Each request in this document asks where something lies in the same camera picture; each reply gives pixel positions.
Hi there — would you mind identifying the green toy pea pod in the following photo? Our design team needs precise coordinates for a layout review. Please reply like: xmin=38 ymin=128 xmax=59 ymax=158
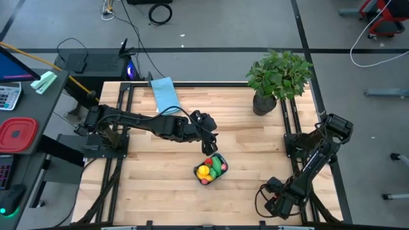
xmin=210 ymin=156 xmax=223 ymax=177

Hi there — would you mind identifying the blue-grey plastic bin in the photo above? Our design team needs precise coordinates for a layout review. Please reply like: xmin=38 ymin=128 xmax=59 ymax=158
xmin=192 ymin=152 xmax=229 ymax=187

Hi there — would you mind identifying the small yellow toy fruit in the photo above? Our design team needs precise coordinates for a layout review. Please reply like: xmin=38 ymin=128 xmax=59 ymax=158
xmin=196 ymin=172 xmax=215 ymax=183

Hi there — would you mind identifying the light blue folded cloth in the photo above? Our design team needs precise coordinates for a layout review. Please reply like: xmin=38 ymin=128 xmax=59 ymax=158
xmin=150 ymin=76 xmax=182 ymax=116

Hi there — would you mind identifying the green potted plant black pot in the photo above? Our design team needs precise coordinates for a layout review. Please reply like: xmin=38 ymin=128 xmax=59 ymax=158
xmin=245 ymin=48 xmax=314 ymax=117

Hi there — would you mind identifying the black wifi antenna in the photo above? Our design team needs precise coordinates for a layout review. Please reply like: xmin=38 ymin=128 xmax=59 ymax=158
xmin=118 ymin=38 xmax=135 ymax=59

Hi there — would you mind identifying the black computer tower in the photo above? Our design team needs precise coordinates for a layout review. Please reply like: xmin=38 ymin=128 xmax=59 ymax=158
xmin=52 ymin=50 xmax=138 ymax=96

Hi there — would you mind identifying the grey metal chair leg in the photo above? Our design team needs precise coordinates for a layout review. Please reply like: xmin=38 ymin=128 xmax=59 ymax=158
xmin=390 ymin=152 xmax=409 ymax=167
xmin=365 ymin=88 xmax=409 ymax=98
xmin=382 ymin=192 xmax=409 ymax=201

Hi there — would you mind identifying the small black controller box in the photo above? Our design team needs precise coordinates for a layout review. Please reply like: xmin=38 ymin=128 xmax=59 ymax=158
xmin=73 ymin=124 xmax=90 ymax=137

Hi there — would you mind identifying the black power adapter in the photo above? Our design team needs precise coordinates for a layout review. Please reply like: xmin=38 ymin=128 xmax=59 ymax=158
xmin=72 ymin=52 xmax=88 ymax=74

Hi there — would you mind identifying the mint green stapler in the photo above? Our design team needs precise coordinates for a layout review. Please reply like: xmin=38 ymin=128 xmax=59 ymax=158
xmin=30 ymin=70 xmax=58 ymax=95

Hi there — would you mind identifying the black side desk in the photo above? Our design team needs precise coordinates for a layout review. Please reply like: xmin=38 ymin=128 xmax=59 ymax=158
xmin=0 ymin=68 xmax=86 ymax=230

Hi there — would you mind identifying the red container lid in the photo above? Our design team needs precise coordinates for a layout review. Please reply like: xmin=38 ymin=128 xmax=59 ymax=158
xmin=0 ymin=116 xmax=40 ymax=154

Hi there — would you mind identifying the red and black chair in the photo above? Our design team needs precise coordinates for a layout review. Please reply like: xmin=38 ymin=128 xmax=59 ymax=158
xmin=359 ymin=0 xmax=409 ymax=38

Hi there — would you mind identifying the grey desk calculator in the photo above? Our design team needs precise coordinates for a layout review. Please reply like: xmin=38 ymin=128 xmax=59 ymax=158
xmin=0 ymin=82 xmax=22 ymax=111

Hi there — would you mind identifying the computer monitor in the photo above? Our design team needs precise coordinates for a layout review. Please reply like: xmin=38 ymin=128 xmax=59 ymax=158
xmin=0 ymin=46 xmax=42 ymax=83

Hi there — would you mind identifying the black keyboard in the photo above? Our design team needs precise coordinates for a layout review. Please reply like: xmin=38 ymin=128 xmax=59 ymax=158
xmin=0 ymin=155 xmax=15 ymax=191

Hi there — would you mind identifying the black computer mouse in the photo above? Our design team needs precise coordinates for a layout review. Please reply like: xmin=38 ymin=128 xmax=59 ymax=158
xmin=0 ymin=184 xmax=26 ymax=216

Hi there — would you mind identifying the black aluminium table frame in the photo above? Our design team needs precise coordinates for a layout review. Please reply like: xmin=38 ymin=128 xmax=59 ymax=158
xmin=76 ymin=81 xmax=344 ymax=224

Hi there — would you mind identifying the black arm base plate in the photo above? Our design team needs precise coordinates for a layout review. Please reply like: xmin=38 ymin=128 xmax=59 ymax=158
xmin=283 ymin=132 xmax=336 ymax=160
xmin=83 ymin=133 xmax=129 ymax=159

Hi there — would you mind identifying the coiled black cable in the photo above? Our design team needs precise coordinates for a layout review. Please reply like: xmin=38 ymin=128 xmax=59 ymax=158
xmin=148 ymin=3 xmax=174 ymax=26

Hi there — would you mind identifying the white floor cable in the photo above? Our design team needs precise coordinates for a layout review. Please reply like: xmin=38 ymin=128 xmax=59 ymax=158
xmin=349 ymin=0 xmax=409 ymax=68

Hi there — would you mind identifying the yellow floor hose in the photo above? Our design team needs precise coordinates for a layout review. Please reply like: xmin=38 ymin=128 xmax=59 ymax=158
xmin=0 ymin=41 xmax=100 ymax=104

